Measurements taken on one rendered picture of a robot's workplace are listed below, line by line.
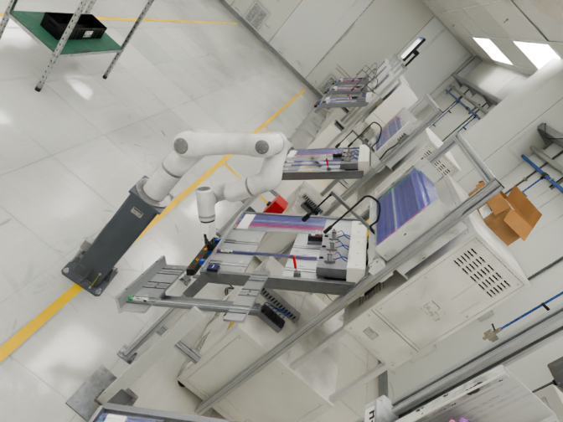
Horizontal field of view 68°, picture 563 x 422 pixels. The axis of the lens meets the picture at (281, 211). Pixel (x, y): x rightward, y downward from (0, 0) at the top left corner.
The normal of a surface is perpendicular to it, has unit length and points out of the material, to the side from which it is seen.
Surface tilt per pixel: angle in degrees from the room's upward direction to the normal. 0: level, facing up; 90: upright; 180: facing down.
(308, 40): 90
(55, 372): 0
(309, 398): 90
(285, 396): 90
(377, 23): 90
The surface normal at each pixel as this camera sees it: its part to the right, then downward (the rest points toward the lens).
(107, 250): -0.11, 0.47
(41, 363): 0.65, -0.63
